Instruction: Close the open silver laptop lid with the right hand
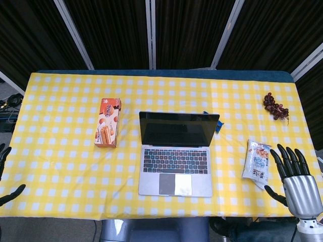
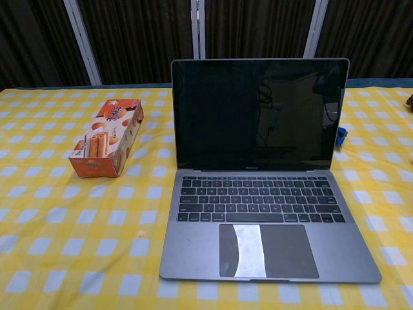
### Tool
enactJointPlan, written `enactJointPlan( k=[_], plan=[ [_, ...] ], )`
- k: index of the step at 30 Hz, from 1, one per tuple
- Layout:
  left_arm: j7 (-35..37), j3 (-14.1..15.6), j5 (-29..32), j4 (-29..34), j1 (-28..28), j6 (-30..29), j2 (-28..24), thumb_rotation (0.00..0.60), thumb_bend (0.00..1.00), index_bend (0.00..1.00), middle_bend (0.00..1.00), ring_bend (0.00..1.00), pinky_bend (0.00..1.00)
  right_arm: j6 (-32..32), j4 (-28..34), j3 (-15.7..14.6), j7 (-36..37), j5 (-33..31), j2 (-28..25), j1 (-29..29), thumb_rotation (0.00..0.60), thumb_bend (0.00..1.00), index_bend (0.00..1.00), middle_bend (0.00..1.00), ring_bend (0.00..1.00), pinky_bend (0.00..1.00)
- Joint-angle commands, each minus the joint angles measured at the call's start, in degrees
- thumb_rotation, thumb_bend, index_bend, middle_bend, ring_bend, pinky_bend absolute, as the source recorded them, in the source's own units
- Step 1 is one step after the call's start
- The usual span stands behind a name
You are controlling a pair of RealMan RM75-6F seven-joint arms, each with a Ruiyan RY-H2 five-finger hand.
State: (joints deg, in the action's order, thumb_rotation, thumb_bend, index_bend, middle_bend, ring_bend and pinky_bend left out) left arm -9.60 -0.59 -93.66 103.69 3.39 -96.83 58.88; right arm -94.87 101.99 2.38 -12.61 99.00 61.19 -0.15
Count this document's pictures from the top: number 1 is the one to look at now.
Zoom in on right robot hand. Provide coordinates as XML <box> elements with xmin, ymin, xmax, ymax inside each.
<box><xmin>264</xmin><ymin>143</ymin><xmax>323</xmax><ymax>218</ymax></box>

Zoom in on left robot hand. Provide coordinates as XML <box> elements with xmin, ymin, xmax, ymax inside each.
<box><xmin>0</xmin><ymin>143</ymin><xmax>27</xmax><ymax>206</ymax></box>

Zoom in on grey laptop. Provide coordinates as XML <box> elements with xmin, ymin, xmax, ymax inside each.
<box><xmin>138</xmin><ymin>111</ymin><xmax>221</xmax><ymax>197</ymax></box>

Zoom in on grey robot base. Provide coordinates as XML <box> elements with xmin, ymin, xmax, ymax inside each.
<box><xmin>99</xmin><ymin>216</ymin><xmax>210</xmax><ymax>242</ymax></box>

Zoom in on white snack bag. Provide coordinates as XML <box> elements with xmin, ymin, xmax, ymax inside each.
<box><xmin>242</xmin><ymin>139</ymin><xmax>273</xmax><ymax>189</ymax></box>

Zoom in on yellow white checkered tablecloth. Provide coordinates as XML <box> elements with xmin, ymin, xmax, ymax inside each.
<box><xmin>0</xmin><ymin>72</ymin><xmax>323</xmax><ymax>219</ymax></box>

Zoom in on dark red grape bunch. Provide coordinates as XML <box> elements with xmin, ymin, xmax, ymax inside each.
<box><xmin>263</xmin><ymin>92</ymin><xmax>290</xmax><ymax>125</ymax></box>

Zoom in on blue snack packet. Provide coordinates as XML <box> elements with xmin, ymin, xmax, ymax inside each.
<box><xmin>202</xmin><ymin>111</ymin><xmax>224</xmax><ymax>134</ymax></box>

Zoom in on orange biscuit box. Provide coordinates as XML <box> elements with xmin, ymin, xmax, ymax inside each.
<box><xmin>94</xmin><ymin>98</ymin><xmax>124</xmax><ymax>149</ymax></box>

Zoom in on black floor cables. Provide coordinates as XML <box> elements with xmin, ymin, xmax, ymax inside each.
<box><xmin>0</xmin><ymin>92</ymin><xmax>24</xmax><ymax>132</ymax></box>

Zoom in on white partition post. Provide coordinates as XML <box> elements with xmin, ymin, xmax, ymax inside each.
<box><xmin>289</xmin><ymin>42</ymin><xmax>323</xmax><ymax>83</ymax></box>
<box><xmin>144</xmin><ymin>0</ymin><xmax>156</xmax><ymax>70</ymax></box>
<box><xmin>53</xmin><ymin>0</ymin><xmax>95</xmax><ymax>71</ymax></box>
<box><xmin>0</xmin><ymin>71</ymin><xmax>25</xmax><ymax>96</ymax></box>
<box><xmin>209</xmin><ymin>0</ymin><xmax>244</xmax><ymax>70</ymax></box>

